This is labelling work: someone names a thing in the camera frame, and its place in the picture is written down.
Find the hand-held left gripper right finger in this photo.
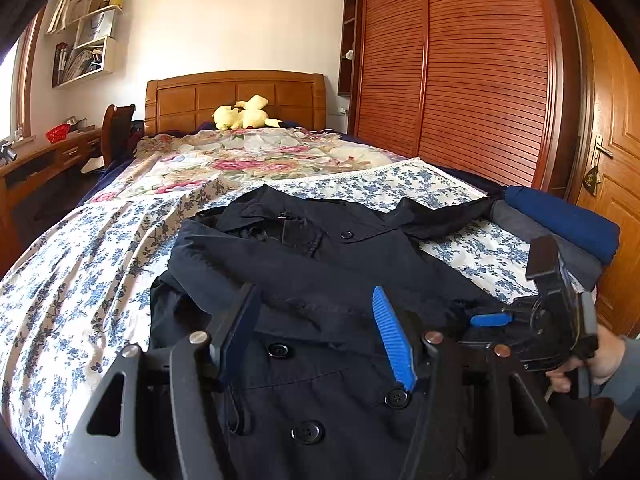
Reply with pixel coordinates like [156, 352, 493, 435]
[371, 286, 583, 480]

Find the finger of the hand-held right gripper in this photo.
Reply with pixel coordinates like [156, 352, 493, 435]
[467, 311, 517, 328]

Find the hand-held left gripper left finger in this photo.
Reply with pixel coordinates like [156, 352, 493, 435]
[54, 282, 262, 480]

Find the black coat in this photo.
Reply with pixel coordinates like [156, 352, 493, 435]
[149, 184, 508, 480]

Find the person's right forearm grey sleeve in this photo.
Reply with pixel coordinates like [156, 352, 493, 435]
[595, 336, 640, 421]

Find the person's right hand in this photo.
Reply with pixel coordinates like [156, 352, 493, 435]
[545, 326, 627, 394]

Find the folded grey cloth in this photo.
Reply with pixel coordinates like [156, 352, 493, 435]
[491, 200, 604, 292]

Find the folded blue cloth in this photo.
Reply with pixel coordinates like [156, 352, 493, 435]
[502, 186, 621, 266]

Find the wooden door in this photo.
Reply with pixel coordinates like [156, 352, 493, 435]
[564, 0, 640, 341]

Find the hanging door ornament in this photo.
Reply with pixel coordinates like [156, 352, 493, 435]
[582, 164, 602, 197]

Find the blue floral bed sheet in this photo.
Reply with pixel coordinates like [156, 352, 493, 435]
[0, 156, 543, 480]

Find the pink floral quilt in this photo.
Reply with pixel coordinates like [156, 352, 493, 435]
[90, 127, 416, 207]

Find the yellow plush toy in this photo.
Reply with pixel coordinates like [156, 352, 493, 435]
[212, 95, 282, 132]

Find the wooden chair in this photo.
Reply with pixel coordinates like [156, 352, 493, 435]
[102, 103, 137, 167]

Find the wooden bed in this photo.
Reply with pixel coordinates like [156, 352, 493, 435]
[0, 70, 551, 480]

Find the wooden slatted wardrobe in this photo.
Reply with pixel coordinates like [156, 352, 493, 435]
[337, 0, 582, 197]

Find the wooden desk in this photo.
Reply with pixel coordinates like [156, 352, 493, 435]
[0, 127, 107, 276]

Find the window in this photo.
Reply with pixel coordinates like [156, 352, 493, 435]
[0, 10, 46, 147]

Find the white wall shelf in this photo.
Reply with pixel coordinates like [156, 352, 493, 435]
[46, 0, 127, 89]

